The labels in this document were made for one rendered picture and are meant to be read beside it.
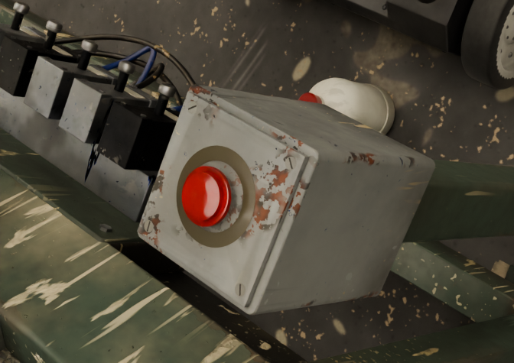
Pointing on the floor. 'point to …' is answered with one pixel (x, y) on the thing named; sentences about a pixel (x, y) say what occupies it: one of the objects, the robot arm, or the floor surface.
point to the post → (465, 203)
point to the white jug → (355, 102)
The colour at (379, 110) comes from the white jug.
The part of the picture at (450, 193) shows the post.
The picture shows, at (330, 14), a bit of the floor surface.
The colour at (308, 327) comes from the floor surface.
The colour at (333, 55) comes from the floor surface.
